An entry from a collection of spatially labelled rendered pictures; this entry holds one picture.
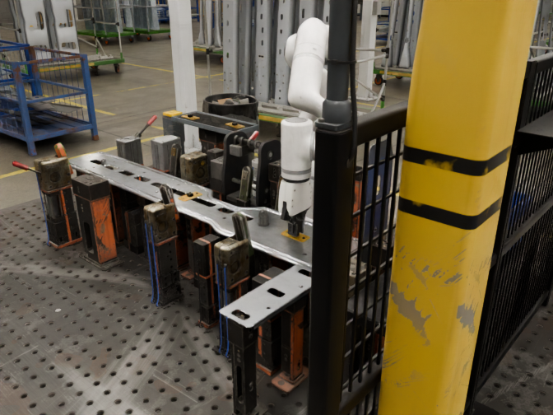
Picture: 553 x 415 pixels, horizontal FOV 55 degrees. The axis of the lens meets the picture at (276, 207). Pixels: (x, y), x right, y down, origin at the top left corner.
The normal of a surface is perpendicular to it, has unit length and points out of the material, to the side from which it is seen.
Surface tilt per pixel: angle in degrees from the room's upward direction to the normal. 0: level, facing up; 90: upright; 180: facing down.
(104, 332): 0
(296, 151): 90
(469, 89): 90
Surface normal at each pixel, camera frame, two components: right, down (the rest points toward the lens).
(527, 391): 0.00, -0.92
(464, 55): -0.67, 0.24
